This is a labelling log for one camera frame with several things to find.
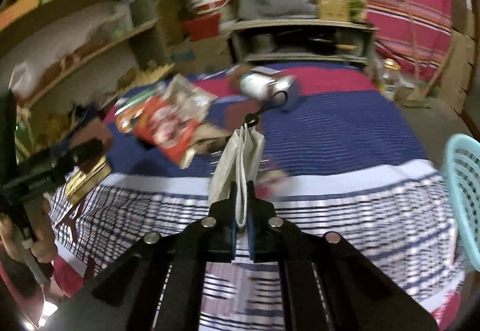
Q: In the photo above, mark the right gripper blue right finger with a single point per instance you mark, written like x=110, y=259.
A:
x=326, y=283

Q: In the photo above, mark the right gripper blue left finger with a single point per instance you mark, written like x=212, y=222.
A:
x=157, y=284

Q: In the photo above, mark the white paper bag with cord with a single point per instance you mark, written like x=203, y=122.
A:
x=240, y=161

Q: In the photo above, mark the red snack wrapper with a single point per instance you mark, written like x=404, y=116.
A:
x=169, y=127

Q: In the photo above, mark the silver printed snack wrapper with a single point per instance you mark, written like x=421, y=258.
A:
x=191, y=101

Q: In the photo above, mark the person's left hand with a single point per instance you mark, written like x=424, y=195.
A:
x=42, y=246

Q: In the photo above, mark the orange yellow snack wrapper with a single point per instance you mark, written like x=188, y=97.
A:
x=80, y=184

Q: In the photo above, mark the striped checkered tablecloth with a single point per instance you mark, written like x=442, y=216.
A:
x=343, y=159

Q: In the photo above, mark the green orange snack packet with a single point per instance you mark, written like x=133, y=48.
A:
x=128, y=113

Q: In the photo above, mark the beige crumpled cloth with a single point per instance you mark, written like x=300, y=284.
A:
x=209, y=138

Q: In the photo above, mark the orange cardboard box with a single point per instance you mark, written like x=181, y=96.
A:
x=16, y=11

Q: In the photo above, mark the yellow egg carton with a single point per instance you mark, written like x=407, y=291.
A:
x=138, y=78

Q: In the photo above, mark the light blue plastic basket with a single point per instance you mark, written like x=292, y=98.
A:
x=460, y=171

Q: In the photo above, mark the glass jar with metal lid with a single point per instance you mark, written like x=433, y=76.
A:
x=266, y=84

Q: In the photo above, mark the yellow oil bottle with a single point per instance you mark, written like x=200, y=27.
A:
x=389, y=79

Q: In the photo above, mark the grey low shelf unit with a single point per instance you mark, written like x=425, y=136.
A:
x=270, y=41

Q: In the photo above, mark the red plastic basin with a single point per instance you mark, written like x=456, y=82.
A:
x=204, y=27

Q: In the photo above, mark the green leafy vegetables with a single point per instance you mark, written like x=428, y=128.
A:
x=358, y=10

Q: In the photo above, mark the wooden utensil holder box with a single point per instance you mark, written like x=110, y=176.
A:
x=333, y=10

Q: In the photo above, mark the wooden wall shelf unit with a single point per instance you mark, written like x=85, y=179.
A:
x=68, y=54

